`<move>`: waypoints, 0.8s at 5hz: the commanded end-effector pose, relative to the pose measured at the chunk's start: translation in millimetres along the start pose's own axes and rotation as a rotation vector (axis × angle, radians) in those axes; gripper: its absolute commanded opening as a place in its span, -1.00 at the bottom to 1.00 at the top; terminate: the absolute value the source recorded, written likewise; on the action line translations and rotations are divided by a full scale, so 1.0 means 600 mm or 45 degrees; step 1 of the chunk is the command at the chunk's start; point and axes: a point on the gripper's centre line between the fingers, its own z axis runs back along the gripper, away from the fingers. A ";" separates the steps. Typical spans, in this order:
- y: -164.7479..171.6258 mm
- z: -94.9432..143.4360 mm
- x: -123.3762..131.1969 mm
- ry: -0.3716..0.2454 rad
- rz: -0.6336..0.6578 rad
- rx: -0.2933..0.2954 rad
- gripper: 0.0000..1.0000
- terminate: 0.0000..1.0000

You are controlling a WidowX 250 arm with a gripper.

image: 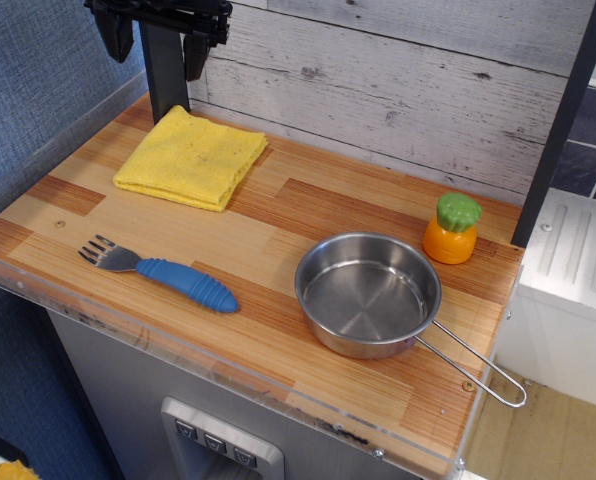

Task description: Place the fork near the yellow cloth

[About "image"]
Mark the dark right shelf post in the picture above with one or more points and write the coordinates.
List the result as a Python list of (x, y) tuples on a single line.
[(583, 67)]

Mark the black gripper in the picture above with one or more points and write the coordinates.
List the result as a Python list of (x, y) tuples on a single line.
[(204, 22)]

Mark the yellow object bottom left corner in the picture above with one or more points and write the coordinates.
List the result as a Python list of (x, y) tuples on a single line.
[(16, 471)]

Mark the blue handled metal fork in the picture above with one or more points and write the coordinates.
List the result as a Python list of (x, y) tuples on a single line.
[(200, 287)]

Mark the orange toy carrot green top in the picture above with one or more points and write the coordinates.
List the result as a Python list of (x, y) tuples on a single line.
[(451, 235)]

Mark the dark shelf post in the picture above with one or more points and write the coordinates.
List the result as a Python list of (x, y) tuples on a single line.
[(583, 67), (165, 69)]

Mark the silver dispenser panel with buttons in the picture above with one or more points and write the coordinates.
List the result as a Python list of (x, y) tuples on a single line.
[(205, 447)]

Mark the yellow folded cloth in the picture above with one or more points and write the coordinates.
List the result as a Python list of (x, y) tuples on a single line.
[(191, 161)]

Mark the white ribbed cabinet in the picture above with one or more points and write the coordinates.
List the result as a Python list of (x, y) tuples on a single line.
[(550, 333)]

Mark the small steel pan wire handle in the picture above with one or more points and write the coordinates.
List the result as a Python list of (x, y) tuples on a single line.
[(367, 295)]

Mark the dark left shelf post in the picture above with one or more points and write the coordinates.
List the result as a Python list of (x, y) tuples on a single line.
[(165, 69)]

